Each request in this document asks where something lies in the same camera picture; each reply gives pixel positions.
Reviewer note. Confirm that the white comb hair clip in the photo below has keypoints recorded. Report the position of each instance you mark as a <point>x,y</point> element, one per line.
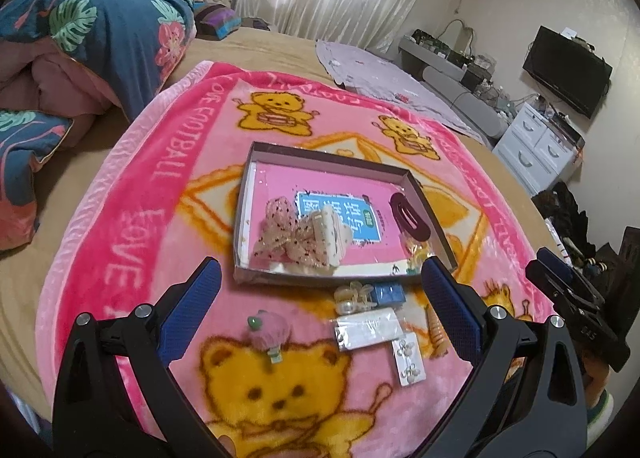
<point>332,237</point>

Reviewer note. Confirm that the sheer speckled bow hair accessory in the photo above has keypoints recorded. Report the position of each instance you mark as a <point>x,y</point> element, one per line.
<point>282,233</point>

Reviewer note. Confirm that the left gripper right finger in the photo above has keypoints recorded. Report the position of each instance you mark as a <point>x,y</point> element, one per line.
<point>458,307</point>

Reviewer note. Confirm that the person's right hand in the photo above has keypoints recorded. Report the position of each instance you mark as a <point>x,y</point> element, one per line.
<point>596,377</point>

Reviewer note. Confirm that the orange spiral hair clip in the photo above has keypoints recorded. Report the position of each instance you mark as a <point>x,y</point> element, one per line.
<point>437,333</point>

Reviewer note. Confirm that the tan bed sheet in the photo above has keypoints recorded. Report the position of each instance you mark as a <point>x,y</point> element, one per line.
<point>64,180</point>

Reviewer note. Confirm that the earring card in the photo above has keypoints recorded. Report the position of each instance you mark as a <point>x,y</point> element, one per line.
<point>408,359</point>

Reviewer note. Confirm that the lilac sheet on bed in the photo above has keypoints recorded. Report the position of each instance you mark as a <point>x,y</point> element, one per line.
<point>369,75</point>

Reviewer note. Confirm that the grey bed footboard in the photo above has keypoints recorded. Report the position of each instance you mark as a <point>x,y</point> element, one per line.
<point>444,79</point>

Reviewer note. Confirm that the pink book blue label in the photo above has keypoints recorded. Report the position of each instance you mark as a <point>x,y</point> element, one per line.
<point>330,217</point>

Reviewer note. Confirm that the blue floral pillow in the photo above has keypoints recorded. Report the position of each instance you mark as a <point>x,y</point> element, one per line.
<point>28,140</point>

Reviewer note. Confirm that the maroon oval hair clip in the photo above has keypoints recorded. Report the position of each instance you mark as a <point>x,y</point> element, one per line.
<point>408,219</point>

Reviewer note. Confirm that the small blue box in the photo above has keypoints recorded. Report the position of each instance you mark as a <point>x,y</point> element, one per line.
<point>388,294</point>

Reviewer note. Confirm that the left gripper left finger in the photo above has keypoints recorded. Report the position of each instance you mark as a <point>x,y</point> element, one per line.
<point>183,307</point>

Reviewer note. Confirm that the clear claw hair clip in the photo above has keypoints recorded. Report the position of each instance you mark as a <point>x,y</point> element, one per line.
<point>354,298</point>

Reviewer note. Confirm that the shallow cardboard box tray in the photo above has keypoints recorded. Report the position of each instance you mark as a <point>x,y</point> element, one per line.
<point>340,217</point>

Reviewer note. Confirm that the white drawer cabinet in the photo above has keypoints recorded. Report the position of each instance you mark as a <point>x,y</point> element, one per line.
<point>539,151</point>

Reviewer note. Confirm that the white packet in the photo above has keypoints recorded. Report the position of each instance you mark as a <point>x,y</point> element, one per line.
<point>365,329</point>

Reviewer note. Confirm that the yellow hair ties bag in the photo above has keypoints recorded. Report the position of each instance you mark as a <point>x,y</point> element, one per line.
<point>417,252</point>

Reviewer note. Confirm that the black flat television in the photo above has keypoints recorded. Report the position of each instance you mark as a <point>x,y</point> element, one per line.
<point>578,76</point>

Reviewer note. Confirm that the pink pompom frog hair clip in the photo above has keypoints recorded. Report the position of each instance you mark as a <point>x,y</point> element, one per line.
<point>268,332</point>

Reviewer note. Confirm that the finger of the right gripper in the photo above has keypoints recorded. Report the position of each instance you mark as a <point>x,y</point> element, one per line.
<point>590,326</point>
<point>567,278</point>

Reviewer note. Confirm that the purple striped pillow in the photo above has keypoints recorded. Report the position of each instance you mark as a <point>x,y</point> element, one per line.
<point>215,22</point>

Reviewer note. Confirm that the blue floral quilt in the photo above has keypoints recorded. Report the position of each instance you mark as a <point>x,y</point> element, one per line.
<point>73,58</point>

